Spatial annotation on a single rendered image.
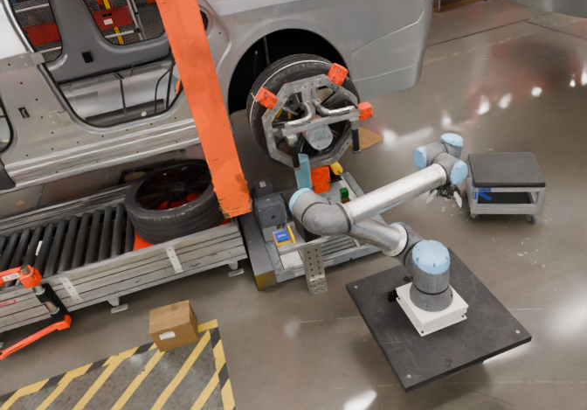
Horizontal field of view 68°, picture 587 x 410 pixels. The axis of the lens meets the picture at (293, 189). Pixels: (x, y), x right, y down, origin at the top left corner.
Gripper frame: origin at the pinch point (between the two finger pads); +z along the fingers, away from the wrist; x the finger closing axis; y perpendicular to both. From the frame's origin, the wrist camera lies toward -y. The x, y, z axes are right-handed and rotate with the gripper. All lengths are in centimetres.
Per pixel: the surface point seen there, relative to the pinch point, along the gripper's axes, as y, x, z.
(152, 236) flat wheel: 11, -166, 39
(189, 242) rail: 13, -138, 37
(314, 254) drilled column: 7, -64, 38
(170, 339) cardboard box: 58, -132, 68
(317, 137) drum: -23, -67, -19
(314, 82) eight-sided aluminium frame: -37, -71, -44
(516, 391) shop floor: 43, 40, 67
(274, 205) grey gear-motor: -23, -97, 30
